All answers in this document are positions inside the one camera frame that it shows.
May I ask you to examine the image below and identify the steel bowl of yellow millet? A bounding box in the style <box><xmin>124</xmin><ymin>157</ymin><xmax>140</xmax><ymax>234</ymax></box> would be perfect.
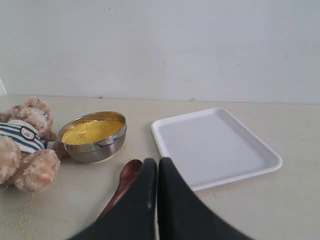
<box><xmin>58</xmin><ymin>111</ymin><xmax>127</xmax><ymax>163</ymax></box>

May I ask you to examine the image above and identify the tan teddy bear striped sweater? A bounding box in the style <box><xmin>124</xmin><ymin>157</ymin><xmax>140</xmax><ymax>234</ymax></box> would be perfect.
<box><xmin>0</xmin><ymin>97</ymin><xmax>68</xmax><ymax>193</ymax></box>

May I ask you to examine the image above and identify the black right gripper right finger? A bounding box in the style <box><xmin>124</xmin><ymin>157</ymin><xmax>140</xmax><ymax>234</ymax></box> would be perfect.
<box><xmin>157</xmin><ymin>157</ymin><xmax>251</xmax><ymax>240</ymax></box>

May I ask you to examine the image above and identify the brown wooden spoon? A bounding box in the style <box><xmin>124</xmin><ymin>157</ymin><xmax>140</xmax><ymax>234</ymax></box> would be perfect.
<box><xmin>97</xmin><ymin>159</ymin><xmax>143</xmax><ymax>221</ymax></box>

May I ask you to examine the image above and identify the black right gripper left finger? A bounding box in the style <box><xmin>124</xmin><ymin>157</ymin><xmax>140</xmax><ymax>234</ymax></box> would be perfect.
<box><xmin>70</xmin><ymin>158</ymin><xmax>158</xmax><ymax>240</ymax></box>

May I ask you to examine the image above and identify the white plastic tray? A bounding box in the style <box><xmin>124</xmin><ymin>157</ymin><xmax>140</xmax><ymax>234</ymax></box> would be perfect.
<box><xmin>150</xmin><ymin>108</ymin><xmax>283</xmax><ymax>191</ymax></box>

